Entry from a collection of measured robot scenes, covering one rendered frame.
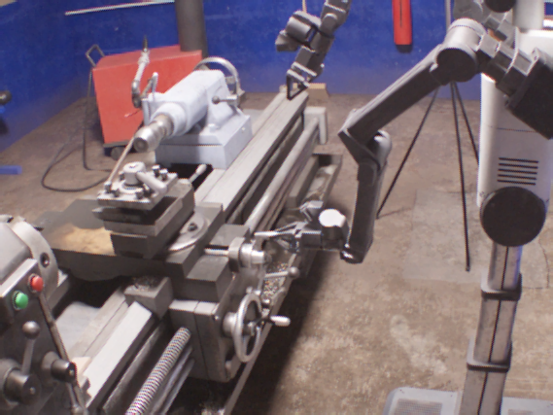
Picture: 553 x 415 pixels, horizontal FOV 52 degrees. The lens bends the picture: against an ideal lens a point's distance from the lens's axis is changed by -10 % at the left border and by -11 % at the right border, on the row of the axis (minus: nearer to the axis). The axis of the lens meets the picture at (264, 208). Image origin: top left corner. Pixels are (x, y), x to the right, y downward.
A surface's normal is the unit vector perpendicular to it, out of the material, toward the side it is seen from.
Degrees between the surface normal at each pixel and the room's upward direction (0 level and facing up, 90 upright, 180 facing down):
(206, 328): 90
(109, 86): 90
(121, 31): 90
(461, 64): 110
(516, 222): 90
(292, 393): 0
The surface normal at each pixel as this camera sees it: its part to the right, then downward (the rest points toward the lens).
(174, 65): 0.06, 0.47
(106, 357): 0.48, -0.68
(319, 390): -0.09, -0.88
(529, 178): -0.32, 0.62
